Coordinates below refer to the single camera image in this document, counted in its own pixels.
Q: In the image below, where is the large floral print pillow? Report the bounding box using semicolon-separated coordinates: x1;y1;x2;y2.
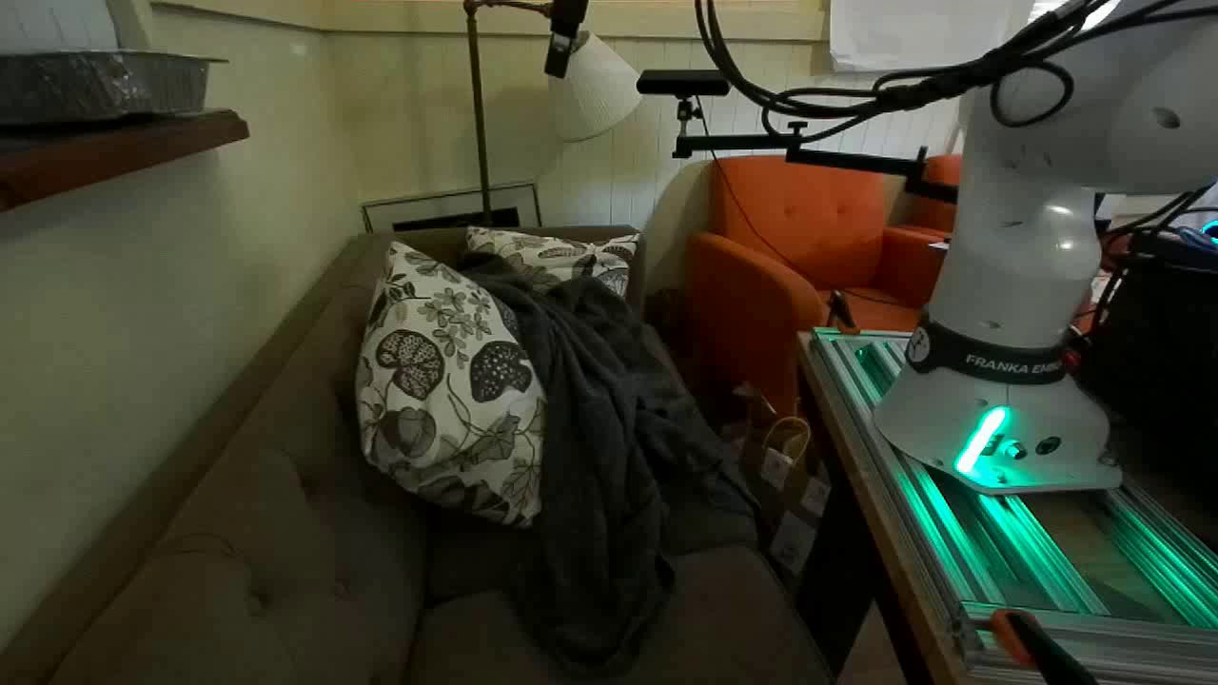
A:
350;237;553;531

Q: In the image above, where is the small floral print pillow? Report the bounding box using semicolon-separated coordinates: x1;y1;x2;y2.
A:
459;220;642;303

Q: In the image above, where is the dark grey blanket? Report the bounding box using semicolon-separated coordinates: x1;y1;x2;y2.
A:
451;248;767;679

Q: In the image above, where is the brown paper bag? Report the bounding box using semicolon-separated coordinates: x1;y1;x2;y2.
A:
722;379;836;586

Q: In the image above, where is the orange armchair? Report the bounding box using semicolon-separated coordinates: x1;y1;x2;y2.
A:
682;152;969;413

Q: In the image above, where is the small orange black clamp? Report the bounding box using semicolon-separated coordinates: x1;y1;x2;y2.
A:
826;285;866;342

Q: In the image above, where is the brown tufted sofa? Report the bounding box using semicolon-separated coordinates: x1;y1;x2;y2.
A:
0;224;836;685

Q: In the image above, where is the black equipment box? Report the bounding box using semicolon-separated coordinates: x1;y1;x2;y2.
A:
1069;224;1218;510

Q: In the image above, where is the silver foil tray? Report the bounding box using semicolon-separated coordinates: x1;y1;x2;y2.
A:
0;50;231;134

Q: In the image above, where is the white box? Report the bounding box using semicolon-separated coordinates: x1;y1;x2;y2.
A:
0;0;124;57

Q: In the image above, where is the black stereo camera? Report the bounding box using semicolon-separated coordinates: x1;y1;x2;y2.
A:
635;68;733;101

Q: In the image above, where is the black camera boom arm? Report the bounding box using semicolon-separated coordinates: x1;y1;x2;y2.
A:
665;116;962;205

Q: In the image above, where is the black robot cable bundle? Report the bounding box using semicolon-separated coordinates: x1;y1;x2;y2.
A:
687;0;1218;130

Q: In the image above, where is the aluminium profile robot base frame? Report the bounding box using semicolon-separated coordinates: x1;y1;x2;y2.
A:
797;324;1218;685

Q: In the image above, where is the brown wooden wall shelf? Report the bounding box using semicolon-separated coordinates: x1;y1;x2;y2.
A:
0;105;254;215

